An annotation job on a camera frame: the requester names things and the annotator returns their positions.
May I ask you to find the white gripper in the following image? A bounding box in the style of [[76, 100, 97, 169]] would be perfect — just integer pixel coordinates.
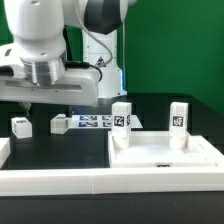
[[0, 44, 100, 115]]

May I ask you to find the white square tabletop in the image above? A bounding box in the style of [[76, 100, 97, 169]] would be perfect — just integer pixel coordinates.
[[108, 131, 224, 168]]

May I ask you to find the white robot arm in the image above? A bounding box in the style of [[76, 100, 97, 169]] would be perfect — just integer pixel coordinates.
[[0, 0, 137, 106]]

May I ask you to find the white U-shaped obstacle fence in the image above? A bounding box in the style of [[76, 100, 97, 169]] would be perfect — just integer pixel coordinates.
[[0, 136, 224, 196]]

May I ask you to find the white marker tag sheet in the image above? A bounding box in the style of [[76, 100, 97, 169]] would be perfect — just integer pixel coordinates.
[[69, 115, 142, 129]]

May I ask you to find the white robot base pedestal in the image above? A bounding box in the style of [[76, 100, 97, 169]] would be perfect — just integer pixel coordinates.
[[82, 31, 127, 98]]

